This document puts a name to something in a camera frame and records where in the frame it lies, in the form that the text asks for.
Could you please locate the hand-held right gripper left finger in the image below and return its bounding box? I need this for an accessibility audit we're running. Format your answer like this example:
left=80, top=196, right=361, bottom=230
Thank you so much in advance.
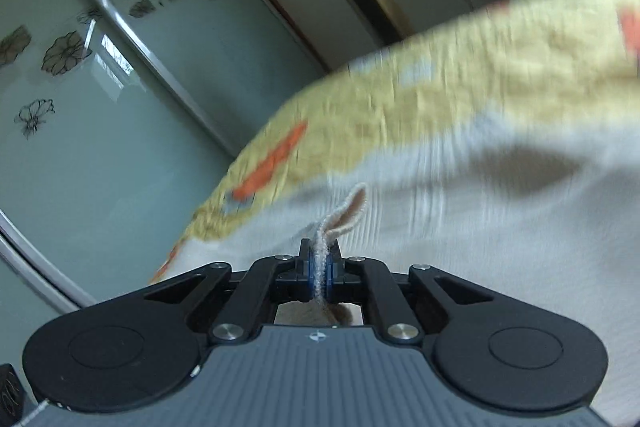
left=145, top=238, right=318, bottom=344

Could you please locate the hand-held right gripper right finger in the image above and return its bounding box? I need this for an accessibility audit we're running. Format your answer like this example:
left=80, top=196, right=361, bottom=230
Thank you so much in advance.
left=325, top=241, right=501, bottom=344

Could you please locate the white knitted sweater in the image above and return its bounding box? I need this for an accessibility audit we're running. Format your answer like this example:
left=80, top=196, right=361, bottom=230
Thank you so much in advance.
left=165, top=104, right=640, bottom=425

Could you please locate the yellow printed bedsheet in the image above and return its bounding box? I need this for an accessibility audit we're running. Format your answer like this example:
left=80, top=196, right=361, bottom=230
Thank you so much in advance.
left=147, top=0, right=640, bottom=285

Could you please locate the floral glass wardrobe door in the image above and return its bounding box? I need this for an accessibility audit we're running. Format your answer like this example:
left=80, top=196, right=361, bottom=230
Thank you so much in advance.
left=0, top=0, right=236, bottom=308
left=30, top=0, right=328, bottom=158

